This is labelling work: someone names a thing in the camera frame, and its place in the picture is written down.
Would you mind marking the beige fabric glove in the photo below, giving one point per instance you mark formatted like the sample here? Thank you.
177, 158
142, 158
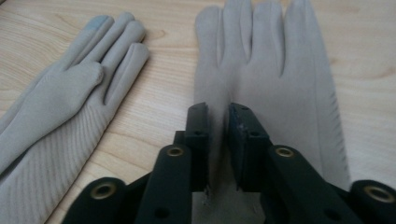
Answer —
62, 93
264, 62

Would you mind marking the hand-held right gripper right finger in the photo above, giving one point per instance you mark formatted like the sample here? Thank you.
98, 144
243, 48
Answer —
247, 146

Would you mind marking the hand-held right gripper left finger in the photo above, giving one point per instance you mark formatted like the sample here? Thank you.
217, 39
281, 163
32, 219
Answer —
197, 146

